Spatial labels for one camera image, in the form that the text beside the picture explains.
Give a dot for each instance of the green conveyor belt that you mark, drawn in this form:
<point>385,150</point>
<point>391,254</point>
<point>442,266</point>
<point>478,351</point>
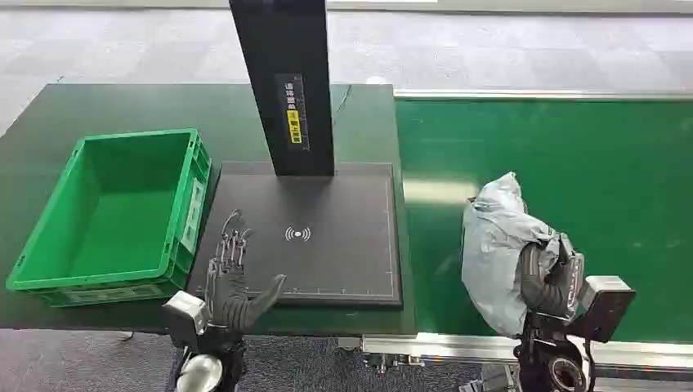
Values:
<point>547,205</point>

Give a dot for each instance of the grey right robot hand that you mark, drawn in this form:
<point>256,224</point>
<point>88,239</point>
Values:
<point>547,281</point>

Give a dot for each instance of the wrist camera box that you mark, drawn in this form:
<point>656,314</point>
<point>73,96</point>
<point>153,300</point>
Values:
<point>184,316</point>
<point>603,305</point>

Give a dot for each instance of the black scanner column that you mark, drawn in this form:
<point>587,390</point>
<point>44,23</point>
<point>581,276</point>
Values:
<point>287,86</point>

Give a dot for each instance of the yellow black warning label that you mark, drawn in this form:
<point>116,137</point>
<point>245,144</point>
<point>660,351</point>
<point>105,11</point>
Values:
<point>294,126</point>

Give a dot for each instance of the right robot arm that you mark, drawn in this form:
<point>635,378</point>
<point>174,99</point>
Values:
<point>552,357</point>

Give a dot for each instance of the green plastic crate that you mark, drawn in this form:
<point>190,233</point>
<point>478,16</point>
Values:
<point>116,216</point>

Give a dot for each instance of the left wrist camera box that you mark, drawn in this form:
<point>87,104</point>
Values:
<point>184,316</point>

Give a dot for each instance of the silver conveyor frame rail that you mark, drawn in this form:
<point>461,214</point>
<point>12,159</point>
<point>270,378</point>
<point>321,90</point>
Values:
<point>433,349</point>

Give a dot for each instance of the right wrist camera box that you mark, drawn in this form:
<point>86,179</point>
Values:
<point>603,305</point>

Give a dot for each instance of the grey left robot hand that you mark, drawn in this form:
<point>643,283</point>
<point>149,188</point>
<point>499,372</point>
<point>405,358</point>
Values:
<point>232,300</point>

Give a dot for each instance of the black scanner base plate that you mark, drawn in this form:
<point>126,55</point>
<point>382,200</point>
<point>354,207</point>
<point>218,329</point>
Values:
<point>325,238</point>

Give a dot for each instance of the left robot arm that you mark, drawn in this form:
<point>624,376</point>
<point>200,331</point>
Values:
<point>208,360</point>

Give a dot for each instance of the grey plastic parcel bag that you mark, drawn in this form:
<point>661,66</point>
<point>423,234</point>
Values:
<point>498,254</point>

